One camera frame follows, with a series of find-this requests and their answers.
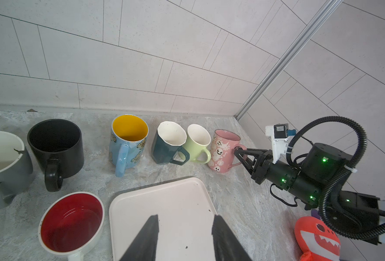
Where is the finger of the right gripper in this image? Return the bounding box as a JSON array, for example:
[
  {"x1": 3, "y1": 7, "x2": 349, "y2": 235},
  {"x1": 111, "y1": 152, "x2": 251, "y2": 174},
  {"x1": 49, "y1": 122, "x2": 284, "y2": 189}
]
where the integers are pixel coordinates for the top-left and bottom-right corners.
[
  {"x1": 234, "y1": 148, "x2": 259, "y2": 176},
  {"x1": 236, "y1": 147, "x2": 269, "y2": 160}
]

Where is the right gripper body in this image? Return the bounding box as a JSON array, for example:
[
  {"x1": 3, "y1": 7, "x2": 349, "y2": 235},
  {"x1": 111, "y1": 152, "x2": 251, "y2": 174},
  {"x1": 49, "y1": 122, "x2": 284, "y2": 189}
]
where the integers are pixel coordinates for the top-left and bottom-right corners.
[{"x1": 251, "y1": 124, "x2": 321, "y2": 209}]

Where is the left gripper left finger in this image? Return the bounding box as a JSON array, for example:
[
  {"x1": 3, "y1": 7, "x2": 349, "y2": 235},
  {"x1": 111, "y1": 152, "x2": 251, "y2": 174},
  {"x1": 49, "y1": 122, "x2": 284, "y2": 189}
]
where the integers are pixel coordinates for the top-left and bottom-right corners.
[{"x1": 120, "y1": 215, "x2": 159, "y2": 261}]

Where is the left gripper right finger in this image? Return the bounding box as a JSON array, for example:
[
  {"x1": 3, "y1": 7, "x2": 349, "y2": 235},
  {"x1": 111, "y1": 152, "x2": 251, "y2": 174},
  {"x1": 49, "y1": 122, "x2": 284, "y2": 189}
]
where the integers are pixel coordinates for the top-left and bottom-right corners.
[{"x1": 212, "y1": 215, "x2": 252, "y2": 261}]

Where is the pink glass mug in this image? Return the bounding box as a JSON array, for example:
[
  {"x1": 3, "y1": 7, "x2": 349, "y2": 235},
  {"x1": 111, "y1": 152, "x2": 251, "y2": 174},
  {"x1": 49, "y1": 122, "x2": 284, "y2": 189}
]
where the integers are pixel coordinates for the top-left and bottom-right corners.
[{"x1": 207, "y1": 129, "x2": 247, "y2": 173}]

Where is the light green mug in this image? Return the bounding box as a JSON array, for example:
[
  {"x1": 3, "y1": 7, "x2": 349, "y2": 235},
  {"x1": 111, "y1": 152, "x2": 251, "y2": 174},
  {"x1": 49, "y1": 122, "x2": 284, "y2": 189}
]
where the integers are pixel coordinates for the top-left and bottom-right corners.
[{"x1": 182, "y1": 124, "x2": 212, "y2": 164}]

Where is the white mug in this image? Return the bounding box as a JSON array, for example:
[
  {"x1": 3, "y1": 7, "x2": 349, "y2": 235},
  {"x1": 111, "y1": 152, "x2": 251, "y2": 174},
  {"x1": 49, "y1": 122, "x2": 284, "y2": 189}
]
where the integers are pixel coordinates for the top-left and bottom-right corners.
[{"x1": 38, "y1": 191, "x2": 105, "y2": 261}]

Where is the dark green mug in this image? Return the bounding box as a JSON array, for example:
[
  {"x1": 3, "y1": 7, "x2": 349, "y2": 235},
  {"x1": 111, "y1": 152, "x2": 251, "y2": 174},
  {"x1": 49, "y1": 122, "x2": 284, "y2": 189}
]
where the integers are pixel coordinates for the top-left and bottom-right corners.
[{"x1": 151, "y1": 121, "x2": 190, "y2": 166}]

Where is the iridescent blue butterfly mug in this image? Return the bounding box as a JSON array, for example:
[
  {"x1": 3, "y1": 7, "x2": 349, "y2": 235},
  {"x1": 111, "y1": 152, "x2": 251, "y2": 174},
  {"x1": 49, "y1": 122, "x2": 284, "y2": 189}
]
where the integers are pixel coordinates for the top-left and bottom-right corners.
[{"x1": 109, "y1": 114, "x2": 149, "y2": 177}]

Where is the black mug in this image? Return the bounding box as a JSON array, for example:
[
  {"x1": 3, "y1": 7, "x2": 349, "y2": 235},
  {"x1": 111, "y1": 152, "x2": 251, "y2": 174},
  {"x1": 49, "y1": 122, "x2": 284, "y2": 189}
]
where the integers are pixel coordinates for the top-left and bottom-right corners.
[{"x1": 27, "y1": 119, "x2": 84, "y2": 192}]

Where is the grey mug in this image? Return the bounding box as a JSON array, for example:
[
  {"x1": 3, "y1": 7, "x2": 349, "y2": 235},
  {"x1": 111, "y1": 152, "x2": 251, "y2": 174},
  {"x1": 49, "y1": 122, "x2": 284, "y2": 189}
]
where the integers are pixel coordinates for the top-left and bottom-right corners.
[{"x1": 0, "y1": 131, "x2": 34, "y2": 209}]

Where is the beige plastic tray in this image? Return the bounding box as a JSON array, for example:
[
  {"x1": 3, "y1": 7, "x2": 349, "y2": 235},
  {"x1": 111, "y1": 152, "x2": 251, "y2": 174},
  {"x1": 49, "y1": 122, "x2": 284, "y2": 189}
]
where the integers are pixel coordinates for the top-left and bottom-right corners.
[{"x1": 109, "y1": 177, "x2": 217, "y2": 261}]

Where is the red shark plush toy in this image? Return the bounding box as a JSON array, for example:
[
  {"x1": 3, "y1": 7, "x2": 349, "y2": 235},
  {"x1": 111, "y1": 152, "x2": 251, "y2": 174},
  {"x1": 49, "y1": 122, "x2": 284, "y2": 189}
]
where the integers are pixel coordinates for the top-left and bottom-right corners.
[{"x1": 294, "y1": 209, "x2": 341, "y2": 261}]

